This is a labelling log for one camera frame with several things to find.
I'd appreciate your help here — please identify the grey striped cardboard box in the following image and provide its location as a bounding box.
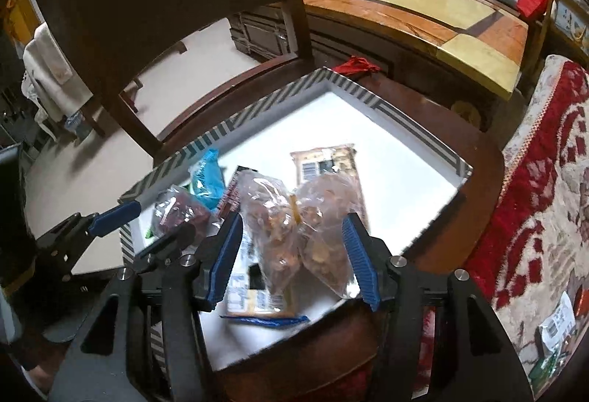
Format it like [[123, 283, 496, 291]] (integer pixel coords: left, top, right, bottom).
[[119, 67, 474, 375]]

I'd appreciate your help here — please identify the white printed snack packet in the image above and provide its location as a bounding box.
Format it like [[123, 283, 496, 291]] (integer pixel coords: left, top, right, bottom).
[[538, 292, 578, 357]]

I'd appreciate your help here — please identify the blue white snack packet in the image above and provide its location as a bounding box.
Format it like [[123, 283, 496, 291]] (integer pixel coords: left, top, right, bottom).
[[190, 148, 227, 212]]

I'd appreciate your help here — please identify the clear bag of nuts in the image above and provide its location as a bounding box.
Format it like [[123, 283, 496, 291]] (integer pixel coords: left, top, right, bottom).
[[237, 169, 369, 299]]

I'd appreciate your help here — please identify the clear bag of red dates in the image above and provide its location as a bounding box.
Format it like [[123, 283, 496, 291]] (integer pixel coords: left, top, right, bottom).
[[152, 185, 217, 239]]

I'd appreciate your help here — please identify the small red pouch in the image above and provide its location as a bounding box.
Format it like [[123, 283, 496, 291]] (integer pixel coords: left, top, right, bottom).
[[332, 56, 382, 76]]

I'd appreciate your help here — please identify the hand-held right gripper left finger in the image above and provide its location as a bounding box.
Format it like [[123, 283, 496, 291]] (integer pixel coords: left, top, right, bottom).
[[48, 211, 244, 402]]

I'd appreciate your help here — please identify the wooden table yellow top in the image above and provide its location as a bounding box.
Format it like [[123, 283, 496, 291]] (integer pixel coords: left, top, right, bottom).
[[230, 0, 530, 131]]

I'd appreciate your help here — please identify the orange brown snack packet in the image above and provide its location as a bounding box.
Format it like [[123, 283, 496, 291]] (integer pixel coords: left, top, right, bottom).
[[290, 143, 369, 228]]

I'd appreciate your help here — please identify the wooden display cabinet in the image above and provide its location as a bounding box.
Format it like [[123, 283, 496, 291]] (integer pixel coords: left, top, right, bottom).
[[550, 0, 589, 57]]

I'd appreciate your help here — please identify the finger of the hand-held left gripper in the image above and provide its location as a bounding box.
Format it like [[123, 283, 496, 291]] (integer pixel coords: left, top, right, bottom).
[[34, 201, 142, 281], [124, 222, 197, 278]]

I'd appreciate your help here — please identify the blue-ended snack packet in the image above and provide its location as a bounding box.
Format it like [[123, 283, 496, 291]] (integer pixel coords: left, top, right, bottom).
[[220, 241, 310, 327]]

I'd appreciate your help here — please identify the red beige patterned blanket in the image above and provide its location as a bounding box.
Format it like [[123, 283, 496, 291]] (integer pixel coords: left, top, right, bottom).
[[412, 54, 589, 402]]

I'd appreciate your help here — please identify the brown bar snack packet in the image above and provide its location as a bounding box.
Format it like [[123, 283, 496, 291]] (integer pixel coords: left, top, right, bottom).
[[216, 165, 244, 221]]

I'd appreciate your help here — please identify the white towel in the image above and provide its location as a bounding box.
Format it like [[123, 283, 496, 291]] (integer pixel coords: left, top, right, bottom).
[[22, 22, 93, 140]]

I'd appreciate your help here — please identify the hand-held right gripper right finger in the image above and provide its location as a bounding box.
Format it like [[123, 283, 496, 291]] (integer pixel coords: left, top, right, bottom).
[[341, 212, 535, 402]]

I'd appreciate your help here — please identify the green snack packet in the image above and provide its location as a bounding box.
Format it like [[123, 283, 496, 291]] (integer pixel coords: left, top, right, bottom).
[[527, 349, 571, 394]]

